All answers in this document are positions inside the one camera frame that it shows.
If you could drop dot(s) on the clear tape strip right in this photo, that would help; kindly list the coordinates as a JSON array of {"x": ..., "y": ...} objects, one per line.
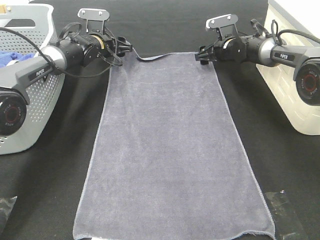
[{"x": 287, "y": 223}]

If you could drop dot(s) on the grey perforated laundry basket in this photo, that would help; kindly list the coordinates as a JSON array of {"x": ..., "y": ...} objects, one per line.
[{"x": 38, "y": 25}]

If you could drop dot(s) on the grey-purple towel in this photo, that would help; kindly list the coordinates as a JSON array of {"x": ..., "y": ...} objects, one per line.
[{"x": 168, "y": 162}]

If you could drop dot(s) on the blue towel in basket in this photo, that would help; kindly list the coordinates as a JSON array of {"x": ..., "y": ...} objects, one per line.
[{"x": 8, "y": 58}]

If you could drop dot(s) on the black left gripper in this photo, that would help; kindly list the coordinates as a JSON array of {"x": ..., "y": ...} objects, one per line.
[{"x": 108, "y": 48}]

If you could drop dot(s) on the clear tape strip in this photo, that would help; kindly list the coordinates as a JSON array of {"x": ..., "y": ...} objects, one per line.
[
  {"x": 6, "y": 206},
  {"x": 287, "y": 223}
]

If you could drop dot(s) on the black table cloth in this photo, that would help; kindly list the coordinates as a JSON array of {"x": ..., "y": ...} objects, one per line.
[{"x": 48, "y": 178}]

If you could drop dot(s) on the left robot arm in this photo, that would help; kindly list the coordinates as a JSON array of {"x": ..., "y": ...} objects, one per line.
[{"x": 72, "y": 51}]

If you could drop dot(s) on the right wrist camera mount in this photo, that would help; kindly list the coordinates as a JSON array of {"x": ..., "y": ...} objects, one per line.
[{"x": 224, "y": 25}]

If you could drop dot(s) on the clear tape strip left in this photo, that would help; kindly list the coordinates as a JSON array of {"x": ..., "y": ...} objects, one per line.
[{"x": 6, "y": 206}]

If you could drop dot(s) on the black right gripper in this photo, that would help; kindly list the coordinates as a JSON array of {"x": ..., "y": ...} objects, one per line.
[{"x": 229, "y": 49}]

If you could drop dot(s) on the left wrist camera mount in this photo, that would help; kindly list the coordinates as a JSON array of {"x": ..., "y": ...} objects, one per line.
[{"x": 94, "y": 19}]

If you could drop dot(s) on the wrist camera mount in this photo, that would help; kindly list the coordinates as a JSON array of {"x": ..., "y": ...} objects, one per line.
[
  {"x": 94, "y": 19},
  {"x": 224, "y": 25}
]

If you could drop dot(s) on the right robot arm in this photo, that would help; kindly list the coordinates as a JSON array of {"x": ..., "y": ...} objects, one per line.
[{"x": 264, "y": 51}]

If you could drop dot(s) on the cream plastic storage bin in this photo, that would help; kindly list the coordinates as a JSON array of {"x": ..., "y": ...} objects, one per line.
[{"x": 301, "y": 15}]

